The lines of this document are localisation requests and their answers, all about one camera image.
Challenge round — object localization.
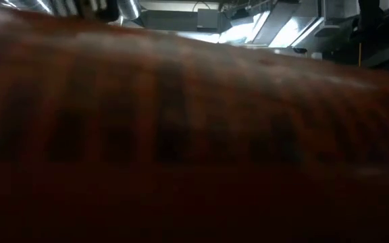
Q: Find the dark rectangular ceiling duct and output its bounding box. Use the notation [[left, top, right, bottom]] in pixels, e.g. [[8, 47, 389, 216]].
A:
[[140, 9, 199, 33]]

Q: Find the orange white sealant tube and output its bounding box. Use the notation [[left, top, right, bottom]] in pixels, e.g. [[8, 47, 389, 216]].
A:
[[0, 5, 389, 243]]

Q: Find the large rectangular metal duct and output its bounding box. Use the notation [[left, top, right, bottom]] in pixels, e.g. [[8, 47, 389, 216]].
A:
[[251, 0, 323, 48]]

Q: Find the grey ceiling box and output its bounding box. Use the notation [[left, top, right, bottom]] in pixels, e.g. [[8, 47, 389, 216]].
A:
[[197, 8, 219, 30]]

